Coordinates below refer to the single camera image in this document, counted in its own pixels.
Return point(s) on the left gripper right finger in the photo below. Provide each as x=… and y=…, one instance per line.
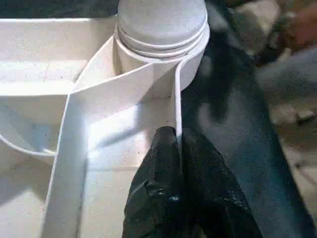
x=213, y=198

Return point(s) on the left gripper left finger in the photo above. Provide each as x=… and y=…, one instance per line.
x=156, y=198

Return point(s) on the white plastic table leg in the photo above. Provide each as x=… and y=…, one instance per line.
x=161, y=22

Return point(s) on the white plastic table top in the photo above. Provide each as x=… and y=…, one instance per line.
x=49, y=49

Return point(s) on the black work mat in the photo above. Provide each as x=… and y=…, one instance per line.
x=233, y=124

